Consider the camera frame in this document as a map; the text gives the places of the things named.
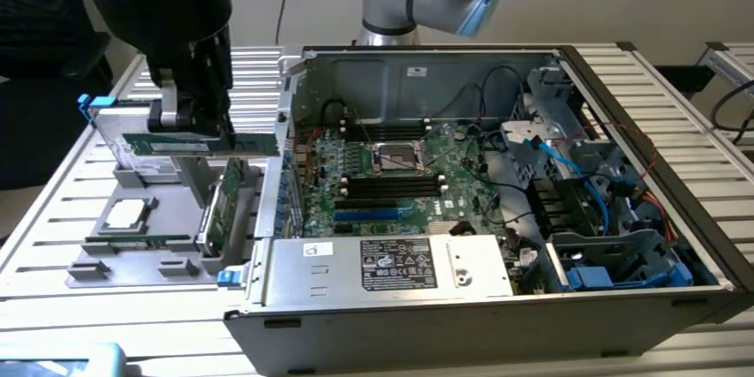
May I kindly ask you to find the black expansion slot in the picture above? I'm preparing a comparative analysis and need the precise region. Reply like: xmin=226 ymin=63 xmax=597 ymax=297
xmin=333 ymin=198 xmax=399 ymax=211

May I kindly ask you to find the grey metal disk bay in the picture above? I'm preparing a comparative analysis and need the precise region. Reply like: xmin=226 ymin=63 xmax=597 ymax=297
xmin=497 ymin=65 xmax=648 ymax=237

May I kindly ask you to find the green RAM stick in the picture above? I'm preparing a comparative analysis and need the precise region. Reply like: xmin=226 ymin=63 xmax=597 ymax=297
xmin=120 ymin=131 xmax=278 ymax=158
xmin=84 ymin=234 xmax=193 ymax=252

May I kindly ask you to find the black internal case cable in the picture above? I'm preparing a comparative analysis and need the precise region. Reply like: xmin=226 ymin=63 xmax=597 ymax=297
xmin=437 ymin=64 xmax=527 ymax=131

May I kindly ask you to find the blue data wire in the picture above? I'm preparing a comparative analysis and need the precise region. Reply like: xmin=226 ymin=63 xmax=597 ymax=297
xmin=527 ymin=137 xmax=608 ymax=237

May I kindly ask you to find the thick black looped cable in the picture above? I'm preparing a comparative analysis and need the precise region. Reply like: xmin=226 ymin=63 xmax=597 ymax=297
xmin=709 ymin=78 xmax=754 ymax=147

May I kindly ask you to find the metal CPU socket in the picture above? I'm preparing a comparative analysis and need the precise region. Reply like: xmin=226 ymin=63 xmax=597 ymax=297
xmin=360 ymin=139 xmax=432 ymax=177

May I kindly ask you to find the light blue grey device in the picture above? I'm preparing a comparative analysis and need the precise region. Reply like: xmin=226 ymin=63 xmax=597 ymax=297
xmin=0 ymin=341 xmax=129 ymax=377

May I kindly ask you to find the blue expansion slot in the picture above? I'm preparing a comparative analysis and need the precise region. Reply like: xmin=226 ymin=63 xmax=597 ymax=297
xmin=333 ymin=209 xmax=399 ymax=222

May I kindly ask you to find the open grey PC case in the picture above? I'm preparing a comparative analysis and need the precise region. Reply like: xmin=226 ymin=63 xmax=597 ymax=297
xmin=221 ymin=43 xmax=754 ymax=377

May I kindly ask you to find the green Dell motherboard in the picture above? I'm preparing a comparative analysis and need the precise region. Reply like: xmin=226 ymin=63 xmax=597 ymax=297
xmin=290 ymin=123 xmax=508 ymax=240

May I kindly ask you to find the silver CPU chip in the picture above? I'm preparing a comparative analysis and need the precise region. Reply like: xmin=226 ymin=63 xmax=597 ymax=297
xmin=97 ymin=199 xmax=149 ymax=236

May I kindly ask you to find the black RAM slot bank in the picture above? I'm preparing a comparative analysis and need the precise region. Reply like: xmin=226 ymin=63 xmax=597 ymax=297
xmin=338 ymin=173 xmax=444 ymax=202
xmin=341 ymin=119 xmax=429 ymax=142

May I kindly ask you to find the silver power supply unit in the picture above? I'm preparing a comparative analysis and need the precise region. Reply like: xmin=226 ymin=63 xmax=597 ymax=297
xmin=257 ymin=234 xmax=520 ymax=308

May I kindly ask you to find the green expansion card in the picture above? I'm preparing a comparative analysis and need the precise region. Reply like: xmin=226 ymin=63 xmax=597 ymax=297
xmin=74 ymin=94 xmax=181 ymax=171

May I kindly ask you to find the grey parts rack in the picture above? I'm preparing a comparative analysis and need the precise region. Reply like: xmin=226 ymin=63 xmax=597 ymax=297
xmin=62 ymin=158 xmax=269 ymax=290

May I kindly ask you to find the thin red wire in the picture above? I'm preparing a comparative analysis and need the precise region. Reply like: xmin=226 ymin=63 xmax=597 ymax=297
xmin=579 ymin=122 xmax=661 ymax=185

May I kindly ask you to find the blue plastic drive bay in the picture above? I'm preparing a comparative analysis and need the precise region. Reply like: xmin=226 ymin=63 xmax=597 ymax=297
xmin=545 ymin=229 xmax=691 ymax=295

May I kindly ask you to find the blue plastic case latch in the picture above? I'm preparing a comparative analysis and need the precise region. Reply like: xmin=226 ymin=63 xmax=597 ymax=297
xmin=216 ymin=266 xmax=244 ymax=289

